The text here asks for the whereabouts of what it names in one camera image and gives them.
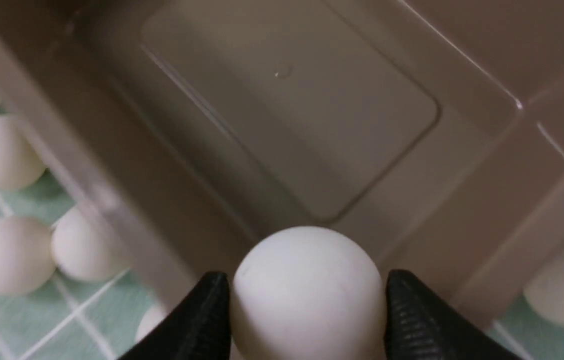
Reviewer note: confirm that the white printed ball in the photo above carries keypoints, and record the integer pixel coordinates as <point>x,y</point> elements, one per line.
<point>307,293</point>
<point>20,165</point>

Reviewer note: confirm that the green checkered tablecloth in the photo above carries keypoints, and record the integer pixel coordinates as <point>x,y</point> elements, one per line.
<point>67,320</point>

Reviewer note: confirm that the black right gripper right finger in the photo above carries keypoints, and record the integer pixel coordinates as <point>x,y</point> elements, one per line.
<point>422,326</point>

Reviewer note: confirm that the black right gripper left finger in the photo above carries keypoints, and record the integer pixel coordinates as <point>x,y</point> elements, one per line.
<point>196,329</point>

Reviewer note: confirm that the olive green plastic bin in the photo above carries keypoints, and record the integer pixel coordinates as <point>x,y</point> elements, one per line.
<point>431,132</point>

